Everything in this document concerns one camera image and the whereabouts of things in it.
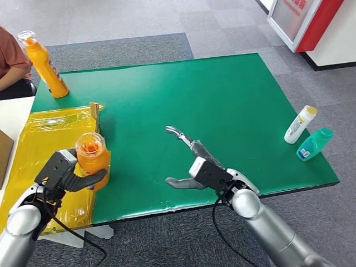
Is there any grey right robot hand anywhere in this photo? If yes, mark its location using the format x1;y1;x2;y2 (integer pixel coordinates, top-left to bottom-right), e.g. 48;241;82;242
165;126;261;194

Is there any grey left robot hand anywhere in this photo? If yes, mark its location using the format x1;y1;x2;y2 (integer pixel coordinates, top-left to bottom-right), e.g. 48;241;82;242
59;167;109;194

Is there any orange Tide detergent bottle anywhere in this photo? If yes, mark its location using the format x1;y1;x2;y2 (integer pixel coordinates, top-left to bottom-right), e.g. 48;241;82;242
17;30;69;99
75;132;112;192

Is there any white bottle with yellow cap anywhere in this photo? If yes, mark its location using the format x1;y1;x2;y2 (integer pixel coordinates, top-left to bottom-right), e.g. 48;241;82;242
284;105;318;145

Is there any teal plastic bottle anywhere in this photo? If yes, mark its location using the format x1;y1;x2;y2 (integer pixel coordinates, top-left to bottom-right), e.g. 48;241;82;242
296;127;335;162

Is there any green table mat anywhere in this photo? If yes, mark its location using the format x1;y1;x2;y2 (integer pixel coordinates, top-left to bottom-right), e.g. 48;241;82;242
31;52;340;226

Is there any white table base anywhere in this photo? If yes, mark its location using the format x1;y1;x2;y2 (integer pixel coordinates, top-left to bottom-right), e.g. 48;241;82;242
38;225;115;249

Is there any yellow plastic sheet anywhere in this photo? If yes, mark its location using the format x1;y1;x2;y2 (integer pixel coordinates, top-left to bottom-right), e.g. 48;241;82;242
0;105;112;235

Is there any brown board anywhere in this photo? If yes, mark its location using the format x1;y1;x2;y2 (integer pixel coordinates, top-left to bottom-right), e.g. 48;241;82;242
0;128;14;190

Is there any white side table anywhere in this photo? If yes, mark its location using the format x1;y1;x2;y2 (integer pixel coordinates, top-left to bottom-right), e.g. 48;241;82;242
0;96;36;207

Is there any person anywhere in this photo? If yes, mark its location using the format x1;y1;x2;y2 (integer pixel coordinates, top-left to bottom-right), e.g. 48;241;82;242
0;26;36;101

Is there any red and white display cabinet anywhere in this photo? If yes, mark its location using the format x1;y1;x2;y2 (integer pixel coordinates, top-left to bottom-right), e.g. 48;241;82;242
266;0;345;53

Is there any white counter with black base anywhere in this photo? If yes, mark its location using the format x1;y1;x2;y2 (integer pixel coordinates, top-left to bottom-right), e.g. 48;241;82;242
300;0;356;71

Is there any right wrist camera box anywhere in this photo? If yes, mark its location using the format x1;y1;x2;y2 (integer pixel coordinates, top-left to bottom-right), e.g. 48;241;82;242
189;156;233;193

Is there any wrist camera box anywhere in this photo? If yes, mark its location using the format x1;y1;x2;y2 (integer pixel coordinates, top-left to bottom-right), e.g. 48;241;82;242
189;156;233;193
35;149;78;190

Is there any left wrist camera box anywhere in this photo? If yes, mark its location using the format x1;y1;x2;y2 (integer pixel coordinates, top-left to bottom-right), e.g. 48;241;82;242
35;149;78;190

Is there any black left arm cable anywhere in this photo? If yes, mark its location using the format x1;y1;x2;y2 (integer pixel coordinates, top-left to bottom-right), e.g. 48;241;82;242
41;199;107;267

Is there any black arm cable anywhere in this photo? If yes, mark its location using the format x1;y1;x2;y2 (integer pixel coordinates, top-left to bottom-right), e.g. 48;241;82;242
212;182;261;267
41;199;107;267

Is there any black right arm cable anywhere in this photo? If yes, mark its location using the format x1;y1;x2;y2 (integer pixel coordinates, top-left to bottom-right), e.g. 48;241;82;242
212;182;261;267

